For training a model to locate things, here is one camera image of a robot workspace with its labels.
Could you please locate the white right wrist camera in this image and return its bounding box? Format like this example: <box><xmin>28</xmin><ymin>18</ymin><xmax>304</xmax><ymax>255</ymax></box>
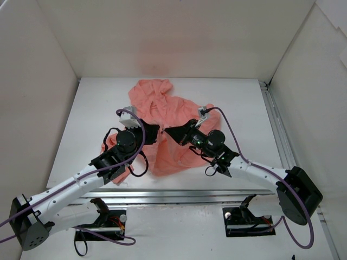
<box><xmin>195</xmin><ymin>106</ymin><xmax>210</xmax><ymax>128</ymax></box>

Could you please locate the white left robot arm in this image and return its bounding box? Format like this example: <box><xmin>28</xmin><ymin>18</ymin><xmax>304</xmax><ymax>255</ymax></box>
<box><xmin>9</xmin><ymin>120</ymin><xmax>159</xmax><ymax>251</ymax></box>

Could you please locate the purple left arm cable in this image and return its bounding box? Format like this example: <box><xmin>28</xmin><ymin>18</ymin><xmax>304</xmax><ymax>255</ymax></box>
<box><xmin>0</xmin><ymin>108</ymin><xmax>147</xmax><ymax>246</ymax></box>

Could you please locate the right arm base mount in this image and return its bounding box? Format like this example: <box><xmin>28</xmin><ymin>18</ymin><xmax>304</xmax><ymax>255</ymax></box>
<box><xmin>222</xmin><ymin>194</ymin><xmax>276</xmax><ymax>238</ymax></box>

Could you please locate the aluminium front rail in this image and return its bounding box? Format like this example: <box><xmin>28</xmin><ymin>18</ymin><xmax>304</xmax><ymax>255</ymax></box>
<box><xmin>69</xmin><ymin>188</ymin><xmax>273</xmax><ymax>208</ymax></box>

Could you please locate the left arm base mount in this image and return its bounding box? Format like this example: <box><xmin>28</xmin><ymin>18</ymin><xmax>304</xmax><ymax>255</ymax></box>
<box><xmin>74</xmin><ymin>197</ymin><xmax>127</xmax><ymax>256</ymax></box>

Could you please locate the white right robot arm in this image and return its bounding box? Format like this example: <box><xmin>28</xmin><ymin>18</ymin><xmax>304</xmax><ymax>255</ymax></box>
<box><xmin>164</xmin><ymin>119</ymin><xmax>323</xmax><ymax>225</ymax></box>

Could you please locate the aluminium rail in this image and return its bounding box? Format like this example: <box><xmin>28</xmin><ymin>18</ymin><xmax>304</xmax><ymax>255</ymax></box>
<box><xmin>69</xmin><ymin>188</ymin><xmax>273</xmax><ymax>208</ymax></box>
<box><xmin>259</xmin><ymin>81</ymin><xmax>341</xmax><ymax>259</ymax></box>

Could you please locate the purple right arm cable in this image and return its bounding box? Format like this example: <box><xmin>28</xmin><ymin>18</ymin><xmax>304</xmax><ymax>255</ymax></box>
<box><xmin>200</xmin><ymin>107</ymin><xmax>315</xmax><ymax>249</ymax></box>

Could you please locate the aluminium right side rail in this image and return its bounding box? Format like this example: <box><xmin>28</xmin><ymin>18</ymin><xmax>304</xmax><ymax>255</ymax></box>
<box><xmin>259</xmin><ymin>81</ymin><xmax>341</xmax><ymax>259</ymax></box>

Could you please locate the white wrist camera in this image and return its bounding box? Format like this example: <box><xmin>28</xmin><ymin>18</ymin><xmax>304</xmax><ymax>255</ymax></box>
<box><xmin>195</xmin><ymin>106</ymin><xmax>210</xmax><ymax>128</ymax></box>
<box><xmin>119</xmin><ymin>106</ymin><xmax>140</xmax><ymax>128</ymax></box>

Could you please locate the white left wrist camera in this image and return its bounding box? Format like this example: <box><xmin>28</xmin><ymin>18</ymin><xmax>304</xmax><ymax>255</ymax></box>
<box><xmin>119</xmin><ymin>106</ymin><xmax>140</xmax><ymax>128</ymax></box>

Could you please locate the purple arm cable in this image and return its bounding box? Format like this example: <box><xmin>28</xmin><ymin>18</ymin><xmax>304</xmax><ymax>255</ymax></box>
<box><xmin>200</xmin><ymin>107</ymin><xmax>315</xmax><ymax>249</ymax></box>
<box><xmin>0</xmin><ymin>108</ymin><xmax>147</xmax><ymax>246</ymax></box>

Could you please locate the salmon pink zip jacket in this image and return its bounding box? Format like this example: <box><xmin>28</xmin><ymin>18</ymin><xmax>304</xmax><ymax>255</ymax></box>
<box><xmin>100</xmin><ymin>78</ymin><xmax>222</xmax><ymax>186</ymax></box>

